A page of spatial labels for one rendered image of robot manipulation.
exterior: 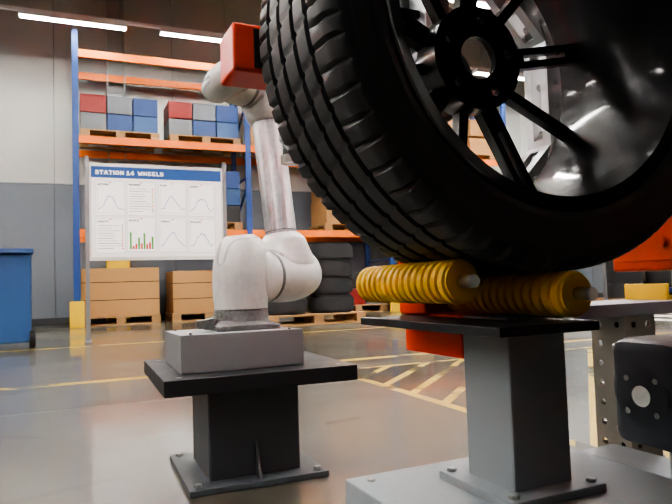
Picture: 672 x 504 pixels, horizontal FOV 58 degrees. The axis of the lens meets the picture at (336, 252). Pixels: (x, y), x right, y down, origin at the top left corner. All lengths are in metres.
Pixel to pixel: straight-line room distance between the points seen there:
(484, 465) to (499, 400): 0.10
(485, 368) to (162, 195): 6.19
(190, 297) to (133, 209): 3.70
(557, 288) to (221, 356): 1.03
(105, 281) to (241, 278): 8.50
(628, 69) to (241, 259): 1.08
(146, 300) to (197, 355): 8.59
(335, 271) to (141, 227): 2.77
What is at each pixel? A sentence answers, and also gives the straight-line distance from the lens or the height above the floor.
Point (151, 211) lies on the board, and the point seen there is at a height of 1.37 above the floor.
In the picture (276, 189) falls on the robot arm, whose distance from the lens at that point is 1.93.
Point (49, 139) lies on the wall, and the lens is 11.66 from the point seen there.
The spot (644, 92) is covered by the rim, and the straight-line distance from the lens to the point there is 1.06.
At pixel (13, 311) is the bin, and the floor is 0.36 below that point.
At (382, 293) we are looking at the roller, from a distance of 0.91.
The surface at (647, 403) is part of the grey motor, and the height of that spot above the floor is 0.31.
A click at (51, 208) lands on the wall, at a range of 11.44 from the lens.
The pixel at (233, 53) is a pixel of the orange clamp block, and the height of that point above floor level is 0.84.
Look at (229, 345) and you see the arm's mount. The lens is 1.62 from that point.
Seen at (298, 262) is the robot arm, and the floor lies 0.59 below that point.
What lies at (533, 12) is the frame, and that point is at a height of 0.99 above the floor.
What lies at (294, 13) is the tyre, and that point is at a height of 0.83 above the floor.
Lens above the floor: 0.51
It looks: 3 degrees up
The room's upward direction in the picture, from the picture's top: 2 degrees counter-clockwise
